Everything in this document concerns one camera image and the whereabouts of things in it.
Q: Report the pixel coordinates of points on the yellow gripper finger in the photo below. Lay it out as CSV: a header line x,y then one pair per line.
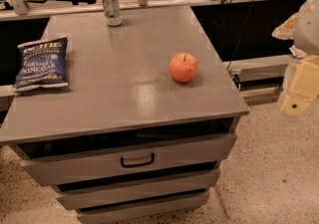
x,y
303,88
286,30

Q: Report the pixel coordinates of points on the red apple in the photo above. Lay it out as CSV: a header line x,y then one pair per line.
x,y
183,67

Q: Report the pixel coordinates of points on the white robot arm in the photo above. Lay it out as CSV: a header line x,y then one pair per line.
x,y
303,29

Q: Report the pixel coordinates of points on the white green 7up can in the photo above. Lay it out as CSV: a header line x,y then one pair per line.
x,y
112,12

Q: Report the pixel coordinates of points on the top grey drawer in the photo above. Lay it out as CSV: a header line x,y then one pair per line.
x,y
110,162

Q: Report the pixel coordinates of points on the grey drawer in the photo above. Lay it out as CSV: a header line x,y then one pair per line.
x,y
190,199
138,189
110,162

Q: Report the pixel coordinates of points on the middle grey drawer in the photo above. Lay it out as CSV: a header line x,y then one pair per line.
x,y
138,189

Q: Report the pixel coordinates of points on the grey drawer cabinet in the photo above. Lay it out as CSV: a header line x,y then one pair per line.
x,y
121,93

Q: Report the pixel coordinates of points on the bottom grey drawer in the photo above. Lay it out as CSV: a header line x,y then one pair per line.
x,y
190,199

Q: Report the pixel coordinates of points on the blue chip bag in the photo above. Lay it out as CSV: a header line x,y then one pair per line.
x,y
43,65

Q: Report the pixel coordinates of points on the black drawer handle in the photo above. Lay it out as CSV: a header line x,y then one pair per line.
x,y
139,162

